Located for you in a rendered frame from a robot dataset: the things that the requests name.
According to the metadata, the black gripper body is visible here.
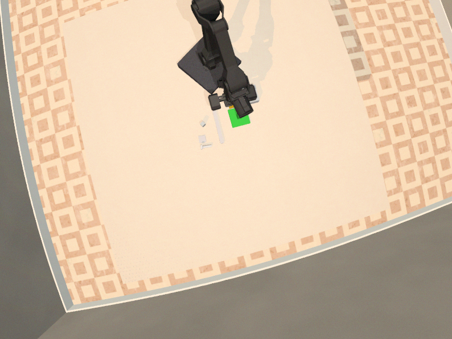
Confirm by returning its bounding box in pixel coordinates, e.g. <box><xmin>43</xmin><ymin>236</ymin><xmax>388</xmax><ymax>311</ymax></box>
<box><xmin>208</xmin><ymin>84</ymin><xmax>257</xmax><ymax>111</ymax></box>

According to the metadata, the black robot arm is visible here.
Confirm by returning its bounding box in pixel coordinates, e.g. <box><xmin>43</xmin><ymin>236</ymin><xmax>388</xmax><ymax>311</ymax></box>
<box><xmin>191</xmin><ymin>0</ymin><xmax>254</xmax><ymax>118</ymax></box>

